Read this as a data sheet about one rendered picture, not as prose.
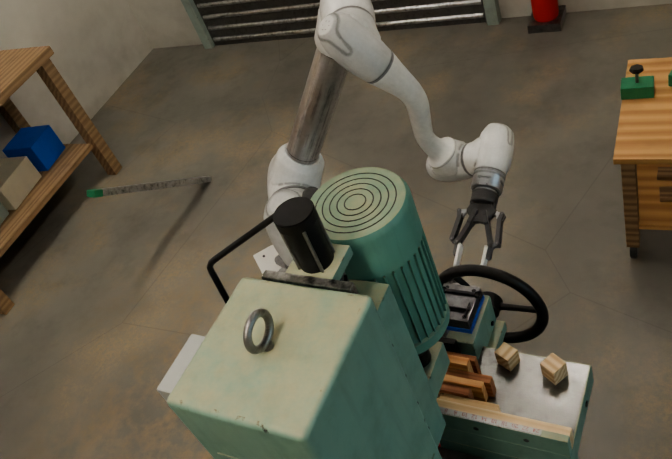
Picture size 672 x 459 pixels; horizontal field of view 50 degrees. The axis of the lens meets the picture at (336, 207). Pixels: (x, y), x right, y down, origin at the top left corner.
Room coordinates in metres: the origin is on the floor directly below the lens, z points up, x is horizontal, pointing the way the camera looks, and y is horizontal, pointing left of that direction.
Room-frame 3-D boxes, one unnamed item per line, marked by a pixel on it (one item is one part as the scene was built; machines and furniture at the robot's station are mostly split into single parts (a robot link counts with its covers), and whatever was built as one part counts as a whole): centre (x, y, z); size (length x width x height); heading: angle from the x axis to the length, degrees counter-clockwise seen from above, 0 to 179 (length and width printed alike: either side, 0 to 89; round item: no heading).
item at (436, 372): (0.86, -0.02, 1.03); 0.14 x 0.07 x 0.09; 140
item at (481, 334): (1.03, -0.14, 0.91); 0.15 x 0.14 x 0.09; 50
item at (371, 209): (0.87, -0.03, 1.35); 0.18 x 0.18 x 0.31
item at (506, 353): (0.90, -0.21, 0.92); 0.04 x 0.03 x 0.04; 26
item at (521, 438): (0.85, 0.01, 0.93); 0.60 x 0.02 x 0.06; 50
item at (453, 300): (1.04, -0.14, 0.99); 0.13 x 0.11 x 0.06; 50
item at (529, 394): (0.97, -0.09, 0.87); 0.61 x 0.30 x 0.06; 50
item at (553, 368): (0.83, -0.28, 0.92); 0.04 x 0.04 x 0.04; 19
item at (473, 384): (0.92, -0.04, 0.93); 0.24 x 0.02 x 0.06; 50
